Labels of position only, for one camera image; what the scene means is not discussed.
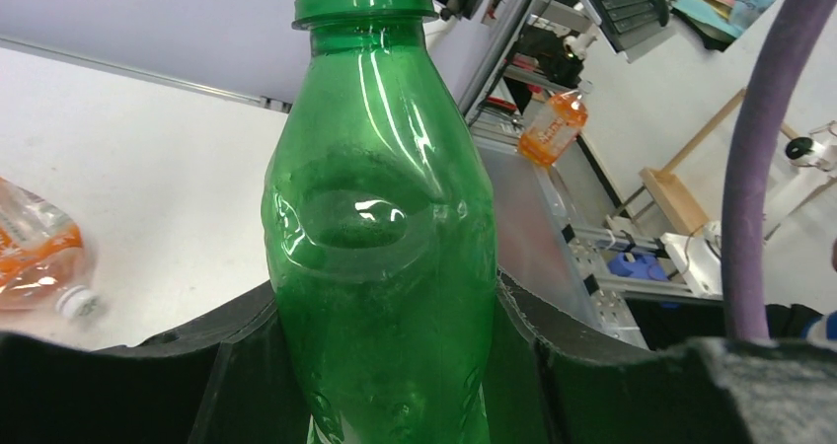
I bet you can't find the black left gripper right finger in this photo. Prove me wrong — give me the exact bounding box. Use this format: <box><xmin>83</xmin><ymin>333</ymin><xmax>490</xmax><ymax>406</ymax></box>
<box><xmin>484</xmin><ymin>272</ymin><xmax>836</xmax><ymax>443</ymax></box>

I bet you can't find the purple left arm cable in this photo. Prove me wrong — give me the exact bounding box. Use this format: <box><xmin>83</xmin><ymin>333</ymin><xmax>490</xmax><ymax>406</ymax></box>
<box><xmin>722</xmin><ymin>0</ymin><xmax>837</xmax><ymax>343</ymax></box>

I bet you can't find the black keyboard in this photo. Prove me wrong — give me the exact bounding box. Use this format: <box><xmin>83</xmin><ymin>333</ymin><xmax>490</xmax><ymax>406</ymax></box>
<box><xmin>579</xmin><ymin>0</ymin><xmax>674</xmax><ymax>62</ymax></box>

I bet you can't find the orange drink bottle background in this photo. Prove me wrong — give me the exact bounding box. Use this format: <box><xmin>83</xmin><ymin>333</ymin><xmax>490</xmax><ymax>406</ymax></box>
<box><xmin>516</xmin><ymin>80</ymin><xmax>593</xmax><ymax>167</ymax></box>

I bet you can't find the aluminium table edge rail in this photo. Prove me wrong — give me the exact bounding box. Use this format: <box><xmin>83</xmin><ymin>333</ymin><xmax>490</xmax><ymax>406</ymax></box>
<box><xmin>1</xmin><ymin>36</ymin><xmax>292</xmax><ymax>113</ymax></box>

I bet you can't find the green plastic bottle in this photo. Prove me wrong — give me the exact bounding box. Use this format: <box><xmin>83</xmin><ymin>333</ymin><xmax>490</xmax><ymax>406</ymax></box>
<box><xmin>261</xmin><ymin>0</ymin><xmax>496</xmax><ymax>443</ymax></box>

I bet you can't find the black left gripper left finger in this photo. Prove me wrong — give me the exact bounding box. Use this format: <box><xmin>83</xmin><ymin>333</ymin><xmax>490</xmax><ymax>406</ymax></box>
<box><xmin>1</xmin><ymin>284</ymin><xmax>310</xmax><ymax>443</ymax></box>

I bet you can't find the orange label plastic bottle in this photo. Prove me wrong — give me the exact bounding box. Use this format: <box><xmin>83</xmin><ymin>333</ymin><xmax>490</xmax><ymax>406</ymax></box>
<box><xmin>1</xmin><ymin>179</ymin><xmax>99</xmax><ymax>319</ymax></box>

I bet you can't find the wooden frame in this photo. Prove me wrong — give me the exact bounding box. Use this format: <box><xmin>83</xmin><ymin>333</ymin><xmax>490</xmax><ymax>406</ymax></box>
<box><xmin>614</xmin><ymin>88</ymin><xmax>802</xmax><ymax>237</ymax></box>

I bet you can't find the blue object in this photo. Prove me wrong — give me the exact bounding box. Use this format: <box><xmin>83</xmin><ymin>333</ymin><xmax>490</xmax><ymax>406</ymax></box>
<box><xmin>607</xmin><ymin>253</ymin><xmax>668</xmax><ymax>281</ymax></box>

